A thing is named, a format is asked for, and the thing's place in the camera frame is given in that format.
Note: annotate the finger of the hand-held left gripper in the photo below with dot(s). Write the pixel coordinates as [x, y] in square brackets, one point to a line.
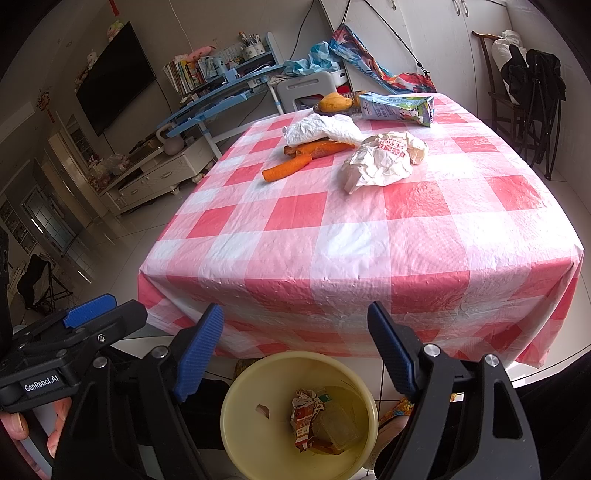
[87, 311]
[124, 321]

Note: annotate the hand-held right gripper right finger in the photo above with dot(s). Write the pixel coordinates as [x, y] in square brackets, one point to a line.
[392, 350]

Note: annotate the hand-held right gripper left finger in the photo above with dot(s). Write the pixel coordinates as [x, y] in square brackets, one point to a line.
[198, 355]

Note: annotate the yellow plastic bin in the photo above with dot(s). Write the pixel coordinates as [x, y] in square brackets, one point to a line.
[244, 429]

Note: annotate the red white snack bag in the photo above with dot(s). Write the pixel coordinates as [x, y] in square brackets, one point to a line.
[302, 424]

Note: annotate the white paper wrapper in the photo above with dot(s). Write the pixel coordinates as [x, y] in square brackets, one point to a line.
[378, 168]

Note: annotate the orange carrot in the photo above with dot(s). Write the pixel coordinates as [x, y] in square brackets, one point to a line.
[286, 168]
[323, 148]

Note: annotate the white plastic bag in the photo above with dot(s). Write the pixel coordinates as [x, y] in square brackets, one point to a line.
[323, 127]

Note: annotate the blue green drink carton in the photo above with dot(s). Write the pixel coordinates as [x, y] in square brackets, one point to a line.
[397, 110]

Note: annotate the person's left hand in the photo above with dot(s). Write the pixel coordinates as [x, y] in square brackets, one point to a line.
[14, 427]

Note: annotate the black open folding chair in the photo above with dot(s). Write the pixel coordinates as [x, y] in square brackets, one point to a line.
[37, 277]

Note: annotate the small beige scrap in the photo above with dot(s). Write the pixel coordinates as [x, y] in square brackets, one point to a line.
[263, 410]

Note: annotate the clear plastic container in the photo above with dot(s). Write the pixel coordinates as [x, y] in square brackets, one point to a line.
[337, 427]

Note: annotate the red white checked tablecloth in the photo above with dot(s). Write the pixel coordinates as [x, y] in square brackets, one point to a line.
[351, 240]

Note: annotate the cream television cabinet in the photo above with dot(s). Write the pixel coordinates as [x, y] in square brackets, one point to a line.
[157, 177]

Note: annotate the pale kettlebell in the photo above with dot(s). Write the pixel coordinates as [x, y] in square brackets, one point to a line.
[173, 145]

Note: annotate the black television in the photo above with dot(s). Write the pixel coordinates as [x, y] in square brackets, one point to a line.
[115, 78]

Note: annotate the blue study desk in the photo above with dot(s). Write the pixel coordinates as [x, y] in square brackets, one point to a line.
[217, 99]

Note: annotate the small plush toy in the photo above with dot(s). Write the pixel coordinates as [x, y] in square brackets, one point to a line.
[114, 30]
[92, 59]

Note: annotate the row of books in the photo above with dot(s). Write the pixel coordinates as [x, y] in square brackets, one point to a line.
[182, 74]

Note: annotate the yellow mango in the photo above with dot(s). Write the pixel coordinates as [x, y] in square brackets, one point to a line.
[336, 102]

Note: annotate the white plastic stool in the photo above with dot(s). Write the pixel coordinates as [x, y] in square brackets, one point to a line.
[304, 85]

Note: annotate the pink plush toy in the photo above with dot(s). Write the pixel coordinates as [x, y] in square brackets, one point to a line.
[201, 51]

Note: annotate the colourful hanging bag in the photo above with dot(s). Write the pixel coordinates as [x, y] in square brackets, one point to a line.
[364, 55]

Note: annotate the white pen holder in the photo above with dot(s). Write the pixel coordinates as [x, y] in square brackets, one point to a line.
[253, 50]

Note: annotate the dark wooden chair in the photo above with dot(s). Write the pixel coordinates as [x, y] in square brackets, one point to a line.
[488, 64]

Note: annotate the blue crumpled cloth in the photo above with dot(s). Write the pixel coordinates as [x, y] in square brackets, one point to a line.
[318, 55]

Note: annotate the black folded fabric chair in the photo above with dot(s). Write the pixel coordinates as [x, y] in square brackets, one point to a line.
[535, 74]

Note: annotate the red knot wall ornament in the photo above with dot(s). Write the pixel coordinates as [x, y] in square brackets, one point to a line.
[46, 104]

